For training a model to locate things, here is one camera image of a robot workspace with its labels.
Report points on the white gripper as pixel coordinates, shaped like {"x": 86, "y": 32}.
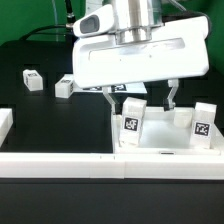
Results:
{"x": 126, "y": 43}

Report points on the white square table top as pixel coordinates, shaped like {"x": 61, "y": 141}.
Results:
{"x": 160, "y": 135}

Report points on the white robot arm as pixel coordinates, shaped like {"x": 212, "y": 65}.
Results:
{"x": 126, "y": 41}

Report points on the white fiducial marker sheet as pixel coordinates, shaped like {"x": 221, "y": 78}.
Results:
{"x": 138, "y": 88}

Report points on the white U-shaped obstacle fence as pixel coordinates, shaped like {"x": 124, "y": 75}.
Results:
{"x": 112, "y": 165}

